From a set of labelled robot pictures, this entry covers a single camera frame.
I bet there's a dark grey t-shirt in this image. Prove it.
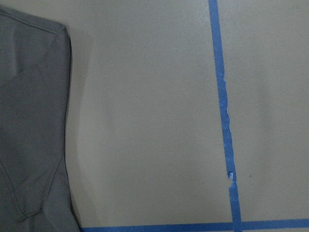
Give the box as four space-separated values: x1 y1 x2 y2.
0 6 79 232

